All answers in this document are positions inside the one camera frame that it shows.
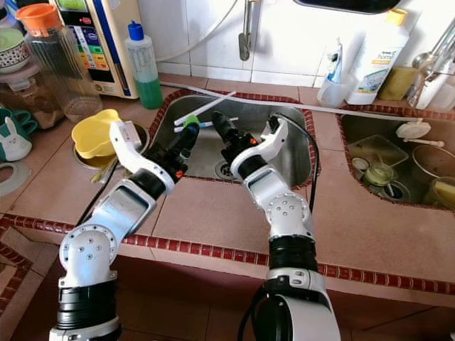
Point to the green white utensil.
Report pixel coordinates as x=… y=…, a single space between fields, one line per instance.
x=190 y=121

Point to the yellow plastic bowl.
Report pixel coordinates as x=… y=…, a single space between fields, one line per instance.
x=94 y=131

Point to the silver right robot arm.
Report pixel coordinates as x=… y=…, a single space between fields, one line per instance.
x=288 y=213

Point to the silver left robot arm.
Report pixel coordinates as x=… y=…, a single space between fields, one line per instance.
x=106 y=227

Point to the white plastic utensil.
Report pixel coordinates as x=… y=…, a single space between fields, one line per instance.
x=213 y=104

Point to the stainless steel sink basin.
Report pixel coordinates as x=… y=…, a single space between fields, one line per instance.
x=362 y=128
x=252 y=110

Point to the thin white pipe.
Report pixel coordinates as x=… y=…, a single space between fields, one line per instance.
x=185 y=87

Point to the green soap bottle blue cap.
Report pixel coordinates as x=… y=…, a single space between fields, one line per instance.
x=148 y=89

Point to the hanging metal sprayer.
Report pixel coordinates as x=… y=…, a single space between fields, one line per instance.
x=246 y=35

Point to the clear plastic cup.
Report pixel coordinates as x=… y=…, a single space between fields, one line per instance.
x=335 y=94

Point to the cream water purifier appliance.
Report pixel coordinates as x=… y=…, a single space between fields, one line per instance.
x=114 y=42

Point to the blue white tube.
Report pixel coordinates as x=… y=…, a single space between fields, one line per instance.
x=335 y=60

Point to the square glass container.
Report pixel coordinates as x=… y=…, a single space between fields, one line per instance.
x=377 y=149

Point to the small green cup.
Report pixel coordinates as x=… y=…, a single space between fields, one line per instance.
x=379 y=174

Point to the clear pitcher with orange lid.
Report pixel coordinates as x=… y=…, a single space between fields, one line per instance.
x=57 y=71

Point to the white bunny figure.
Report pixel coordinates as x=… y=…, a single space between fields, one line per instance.
x=20 y=149

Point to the clear glass jar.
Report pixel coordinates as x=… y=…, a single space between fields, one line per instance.
x=28 y=96

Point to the white detergent bottle yellow cap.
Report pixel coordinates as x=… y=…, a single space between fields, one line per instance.
x=377 y=64

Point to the yellow sponge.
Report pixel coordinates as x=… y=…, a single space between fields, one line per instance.
x=394 y=84

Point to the round white lid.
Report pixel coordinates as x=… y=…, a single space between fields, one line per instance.
x=412 y=129

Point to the metal pot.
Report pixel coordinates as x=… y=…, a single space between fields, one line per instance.
x=434 y=162

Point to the patterned bowl with green lid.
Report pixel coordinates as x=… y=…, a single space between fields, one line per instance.
x=11 y=46

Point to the metal ladle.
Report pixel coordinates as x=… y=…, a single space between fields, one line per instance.
x=426 y=64

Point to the yellowish glass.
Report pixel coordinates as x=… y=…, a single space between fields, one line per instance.
x=444 y=193

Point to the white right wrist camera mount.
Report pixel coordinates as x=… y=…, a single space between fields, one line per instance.
x=266 y=145

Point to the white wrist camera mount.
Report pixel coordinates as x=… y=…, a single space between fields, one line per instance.
x=131 y=145
x=266 y=145

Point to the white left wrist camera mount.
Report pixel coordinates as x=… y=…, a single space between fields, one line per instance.
x=131 y=145

